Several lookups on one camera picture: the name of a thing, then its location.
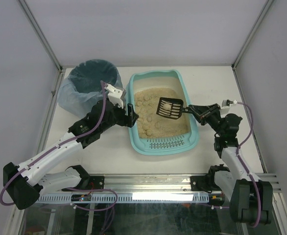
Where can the black litter scoop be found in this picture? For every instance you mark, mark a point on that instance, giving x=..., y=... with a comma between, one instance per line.
x=171, y=108

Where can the beige litter clump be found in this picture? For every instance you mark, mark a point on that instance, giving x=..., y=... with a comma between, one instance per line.
x=167, y=106

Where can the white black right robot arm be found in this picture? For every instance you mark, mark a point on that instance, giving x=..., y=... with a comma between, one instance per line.
x=250, y=197

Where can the beige cat litter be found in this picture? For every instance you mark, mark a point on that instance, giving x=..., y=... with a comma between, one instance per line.
x=151, y=125

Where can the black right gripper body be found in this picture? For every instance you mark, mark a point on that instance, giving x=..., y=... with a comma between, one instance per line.
x=205, y=116

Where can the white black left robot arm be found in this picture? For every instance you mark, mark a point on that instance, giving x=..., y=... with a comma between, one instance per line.
x=80, y=135

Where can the black trash bin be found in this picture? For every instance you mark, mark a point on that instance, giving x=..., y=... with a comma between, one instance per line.
x=86, y=76

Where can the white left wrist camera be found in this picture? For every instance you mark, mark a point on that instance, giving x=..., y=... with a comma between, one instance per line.
x=116, y=95

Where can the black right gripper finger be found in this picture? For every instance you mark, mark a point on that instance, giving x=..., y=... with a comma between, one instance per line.
x=203, y=107
x=197, y=116

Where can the translucent blue bin liner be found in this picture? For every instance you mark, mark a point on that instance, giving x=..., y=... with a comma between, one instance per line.
x=78, y=104

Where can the white slotted cable duct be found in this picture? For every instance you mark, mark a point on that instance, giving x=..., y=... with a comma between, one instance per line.
x=124, y=198

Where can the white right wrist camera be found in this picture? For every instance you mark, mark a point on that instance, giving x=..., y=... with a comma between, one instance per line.
x=226, y=106

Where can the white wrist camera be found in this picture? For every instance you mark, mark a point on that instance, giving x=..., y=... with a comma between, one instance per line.
x=116, y=95
x=226, y=106

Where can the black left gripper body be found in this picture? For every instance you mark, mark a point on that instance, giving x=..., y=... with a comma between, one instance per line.
x=129, y=115

